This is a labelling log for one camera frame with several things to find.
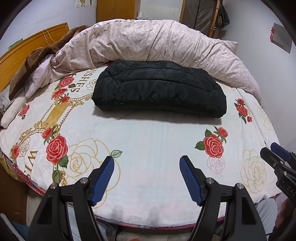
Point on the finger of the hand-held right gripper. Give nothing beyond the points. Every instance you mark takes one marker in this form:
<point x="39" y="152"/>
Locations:
<point x="272" y="162"/>
<point x="281" y="151"/>

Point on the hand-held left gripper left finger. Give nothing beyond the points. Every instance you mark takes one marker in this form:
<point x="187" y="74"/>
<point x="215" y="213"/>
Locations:
<point x="104" y="183"/>

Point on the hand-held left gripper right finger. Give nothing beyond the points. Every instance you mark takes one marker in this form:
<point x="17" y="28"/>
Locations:
<point x="190" y="183"/>

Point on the black puffer jacket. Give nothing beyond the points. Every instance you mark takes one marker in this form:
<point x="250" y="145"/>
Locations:
<point x="157" y="90"/>

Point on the person's right hand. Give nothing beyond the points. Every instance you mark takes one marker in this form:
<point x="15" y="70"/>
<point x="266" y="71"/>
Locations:
<point x="285" y="213"/>

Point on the rose printed blanket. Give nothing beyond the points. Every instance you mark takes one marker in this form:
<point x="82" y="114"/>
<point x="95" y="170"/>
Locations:
<point x="150" y="143"/>

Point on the red plaid bed sheet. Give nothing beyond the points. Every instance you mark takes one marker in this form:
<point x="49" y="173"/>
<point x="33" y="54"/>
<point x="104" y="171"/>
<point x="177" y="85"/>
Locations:
<point x="25" y="183"/>

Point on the white pillow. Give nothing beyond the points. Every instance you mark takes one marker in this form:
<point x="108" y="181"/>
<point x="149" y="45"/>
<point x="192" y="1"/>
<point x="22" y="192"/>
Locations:
<point x="11" y="111"/>

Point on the red hanging ornament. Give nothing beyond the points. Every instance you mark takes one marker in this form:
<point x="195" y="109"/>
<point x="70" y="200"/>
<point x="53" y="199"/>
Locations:
<point x="272" y="33"/>

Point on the pale pink pillow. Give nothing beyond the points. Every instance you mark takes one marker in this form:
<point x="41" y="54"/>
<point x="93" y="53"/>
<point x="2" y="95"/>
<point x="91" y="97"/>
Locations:
<point x="39" y="78"/>

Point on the brown blanket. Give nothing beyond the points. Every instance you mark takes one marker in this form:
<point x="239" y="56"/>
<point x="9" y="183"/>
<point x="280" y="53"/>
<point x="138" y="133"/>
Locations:
<point x="34" y="58"/>

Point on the hanging bag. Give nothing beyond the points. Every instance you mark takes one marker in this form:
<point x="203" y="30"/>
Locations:
<point x="223" y="16"/>

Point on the pale pink quilt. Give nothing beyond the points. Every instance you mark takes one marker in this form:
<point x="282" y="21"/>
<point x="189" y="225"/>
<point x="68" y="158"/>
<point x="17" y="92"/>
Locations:
<point x="150" y="39"/>

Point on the wooden headboard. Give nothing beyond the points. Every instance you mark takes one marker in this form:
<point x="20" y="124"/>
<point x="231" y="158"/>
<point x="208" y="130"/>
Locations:
<point x="25" y="48"/>

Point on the grey fabric wardrobe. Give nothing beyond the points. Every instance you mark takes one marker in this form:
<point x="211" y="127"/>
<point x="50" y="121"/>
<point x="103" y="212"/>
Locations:
<point x="198" y="16"/>

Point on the green card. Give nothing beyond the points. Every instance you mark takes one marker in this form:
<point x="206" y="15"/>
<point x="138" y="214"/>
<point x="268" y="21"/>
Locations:
<point x="15" y="44"/>

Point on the white cylinder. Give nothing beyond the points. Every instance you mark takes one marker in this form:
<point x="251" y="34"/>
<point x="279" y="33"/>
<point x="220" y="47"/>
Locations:
<point x="141" y="15"/>

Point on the wooden wardrobe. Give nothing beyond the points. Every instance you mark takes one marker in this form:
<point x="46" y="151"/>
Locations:
<point x="115" y="10"/>

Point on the wooden bed frame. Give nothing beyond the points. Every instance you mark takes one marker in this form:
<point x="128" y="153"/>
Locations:
<point x="11" y="197"/>

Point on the grey wall box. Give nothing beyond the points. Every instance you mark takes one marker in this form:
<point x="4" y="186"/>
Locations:
<point x="282" y="37"/>

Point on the wooden folding frame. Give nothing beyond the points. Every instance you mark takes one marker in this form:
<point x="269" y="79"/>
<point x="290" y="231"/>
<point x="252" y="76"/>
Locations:
<point x="214" y="20"/>

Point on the cartoon wall sticker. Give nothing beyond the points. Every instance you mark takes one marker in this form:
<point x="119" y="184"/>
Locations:
<point x="89" y="2"/>

